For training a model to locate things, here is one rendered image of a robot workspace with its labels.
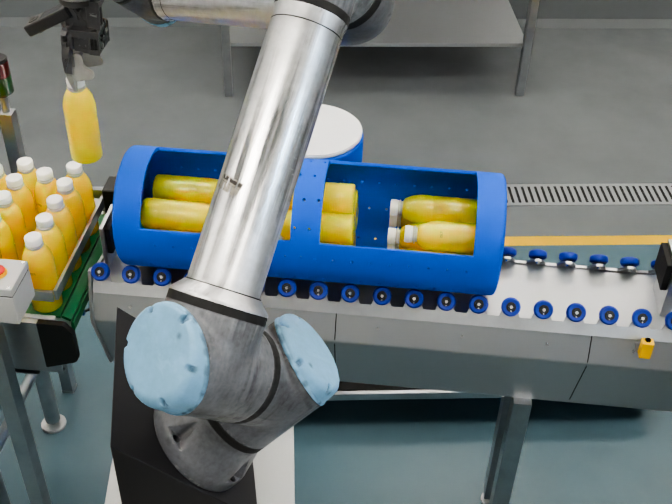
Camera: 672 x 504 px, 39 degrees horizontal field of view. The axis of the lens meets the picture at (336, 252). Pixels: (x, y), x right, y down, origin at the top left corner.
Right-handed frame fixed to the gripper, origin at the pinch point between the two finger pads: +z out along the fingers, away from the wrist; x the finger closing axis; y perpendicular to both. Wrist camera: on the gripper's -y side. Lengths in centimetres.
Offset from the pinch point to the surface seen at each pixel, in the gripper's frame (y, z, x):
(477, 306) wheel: 95, 40, -11
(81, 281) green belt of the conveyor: -1, 52, -7
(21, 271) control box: -6.2, 32.5, -27.4
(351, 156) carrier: 60, 38, 41
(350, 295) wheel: 65, 42, -11
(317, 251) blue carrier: 56, 28, -14
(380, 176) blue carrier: 68, 24, 13
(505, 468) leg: 113, 99, -9
